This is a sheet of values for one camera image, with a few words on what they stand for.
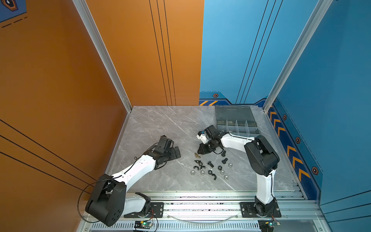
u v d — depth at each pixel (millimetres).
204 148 852
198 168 870
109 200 413
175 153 788
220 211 753
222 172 851
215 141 735
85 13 713
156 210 737
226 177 837
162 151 668
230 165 889
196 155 934
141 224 710
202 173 849
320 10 709
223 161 894
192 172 855
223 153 931
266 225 705
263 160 520
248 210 725
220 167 874
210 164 889
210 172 864
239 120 1035
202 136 892
